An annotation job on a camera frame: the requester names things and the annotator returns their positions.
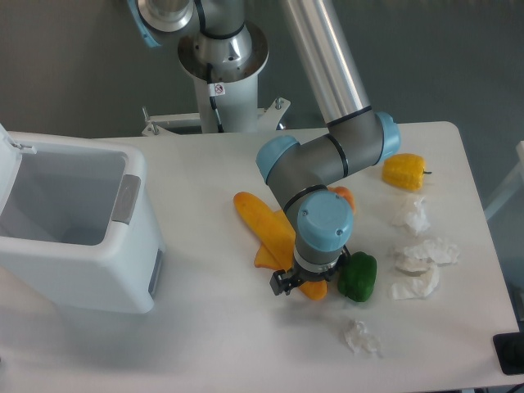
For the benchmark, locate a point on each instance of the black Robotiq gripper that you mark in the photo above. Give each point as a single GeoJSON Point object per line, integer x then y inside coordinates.
{"type": "Point", "coordinates": [283, 281]}

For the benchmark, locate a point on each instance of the long orange baguette bread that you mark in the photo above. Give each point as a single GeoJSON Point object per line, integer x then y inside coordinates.
{"type": "Point", "coordinates": [259, 218]}

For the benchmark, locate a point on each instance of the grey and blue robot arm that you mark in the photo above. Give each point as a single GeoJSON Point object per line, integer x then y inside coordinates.
{"type": "Point", "coordinates": [298, 174]}

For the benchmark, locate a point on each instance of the flat yellow bread slice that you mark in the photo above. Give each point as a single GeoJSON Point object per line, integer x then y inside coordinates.
{"type": "Point", "coordinates": [283, 257]}

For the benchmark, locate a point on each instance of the orange knotted bread roll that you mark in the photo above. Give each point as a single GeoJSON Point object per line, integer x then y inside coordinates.
{"type": "Point", "coordinates": [346, 194]}

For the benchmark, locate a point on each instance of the green bell pepper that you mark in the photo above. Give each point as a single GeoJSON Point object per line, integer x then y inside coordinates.
{"type": "Point", "coordinates": [357, 277]}

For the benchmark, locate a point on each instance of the small crumpled white tissue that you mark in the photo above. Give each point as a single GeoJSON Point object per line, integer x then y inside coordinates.
{"type": "Point", "coordinates": [360, 340]}

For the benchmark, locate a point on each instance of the crumpled white tissue middle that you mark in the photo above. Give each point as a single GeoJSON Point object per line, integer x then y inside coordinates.
{"type": "Point", "coordinates": [420, 257]}

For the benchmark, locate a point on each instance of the crumpled white tissue lower right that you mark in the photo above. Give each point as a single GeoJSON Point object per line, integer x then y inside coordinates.
{"type": "Point", "coordinates": [416, 287]}

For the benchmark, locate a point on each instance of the crumpled white tissue upper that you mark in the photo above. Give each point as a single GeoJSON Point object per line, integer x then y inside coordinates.
{"type": "Point", "coordinates": [412, 215]}

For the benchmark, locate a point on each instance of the yellow bell pepper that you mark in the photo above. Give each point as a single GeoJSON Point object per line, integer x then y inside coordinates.
{"type": "Point", "coordinates": [405, 171]}

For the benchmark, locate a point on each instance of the black device at edge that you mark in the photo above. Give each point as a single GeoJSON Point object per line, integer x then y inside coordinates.
{"type": "Point", "coordinates": [509, 350]}

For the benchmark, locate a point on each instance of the white open trash bin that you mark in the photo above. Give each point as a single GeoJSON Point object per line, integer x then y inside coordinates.
{"type": "Point", "coordinates": [77, 224]}

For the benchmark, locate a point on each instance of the white metal base frame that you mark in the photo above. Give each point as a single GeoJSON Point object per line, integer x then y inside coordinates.
{"type": "Point", "coordinates": [269, 119]}

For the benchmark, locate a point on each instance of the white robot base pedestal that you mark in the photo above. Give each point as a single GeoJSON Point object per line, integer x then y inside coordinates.
{"type": "Point", "coordinates": [225, 77]}

